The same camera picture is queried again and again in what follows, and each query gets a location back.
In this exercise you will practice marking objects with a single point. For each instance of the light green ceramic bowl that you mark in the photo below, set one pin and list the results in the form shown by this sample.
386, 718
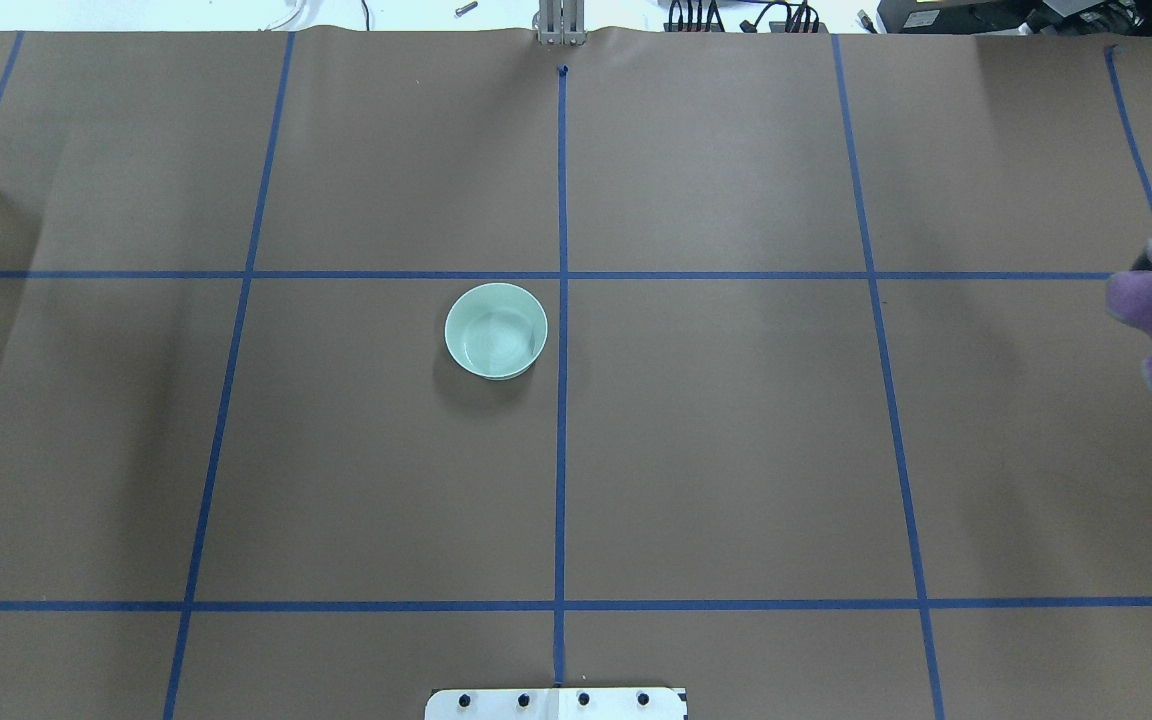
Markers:
496, 331

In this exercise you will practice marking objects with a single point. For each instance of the metal camera post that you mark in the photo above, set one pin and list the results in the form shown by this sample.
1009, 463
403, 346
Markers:
561, 23

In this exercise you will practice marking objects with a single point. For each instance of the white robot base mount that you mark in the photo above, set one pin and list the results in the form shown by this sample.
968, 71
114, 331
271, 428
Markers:
558, 703

